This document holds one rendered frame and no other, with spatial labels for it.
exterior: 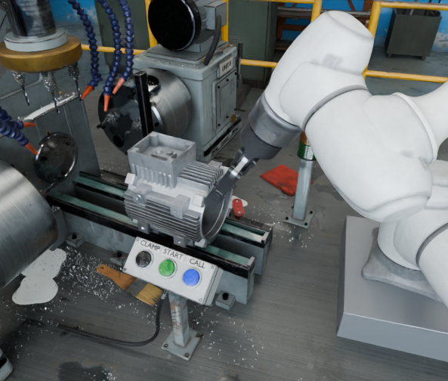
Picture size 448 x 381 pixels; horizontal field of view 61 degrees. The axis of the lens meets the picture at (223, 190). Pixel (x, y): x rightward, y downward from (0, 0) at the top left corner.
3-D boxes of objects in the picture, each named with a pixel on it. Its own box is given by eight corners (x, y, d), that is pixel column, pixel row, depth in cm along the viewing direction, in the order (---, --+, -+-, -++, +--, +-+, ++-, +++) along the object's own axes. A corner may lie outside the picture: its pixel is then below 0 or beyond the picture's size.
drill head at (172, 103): (88, 163, 123) (69, 88, 108) (158, 113, 153) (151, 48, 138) (152, 183, 115) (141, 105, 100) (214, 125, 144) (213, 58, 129)
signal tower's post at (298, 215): (282, 221, 118) (298, 92, 93) (290, 206, 124) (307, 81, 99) (307, 229, 116) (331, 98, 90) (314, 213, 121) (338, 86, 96)
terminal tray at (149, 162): (131, 178, 90) (125, 151, 85) (156, 156, 97) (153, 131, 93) (174, 191, 85) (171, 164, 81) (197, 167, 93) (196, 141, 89)
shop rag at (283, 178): (259, 176, 138) (259, 174, 137) (282, 164, 144) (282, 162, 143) (291, 196, 128) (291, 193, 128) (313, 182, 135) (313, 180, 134)
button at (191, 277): (183, 283, 68) (179, 283, 66) (189, 267, 69) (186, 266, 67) (198, 289, 67) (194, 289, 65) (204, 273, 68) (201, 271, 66)
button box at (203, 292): (133, 274, 75) (119, 271, 71) (147, 240, 77) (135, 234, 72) (211, 306, 69) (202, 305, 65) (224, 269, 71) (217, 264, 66)
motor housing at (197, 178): (129, 236, 96) (116, 173, 84) (170, 194, 110) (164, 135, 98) (199, 262, 89) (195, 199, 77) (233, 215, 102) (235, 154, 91)
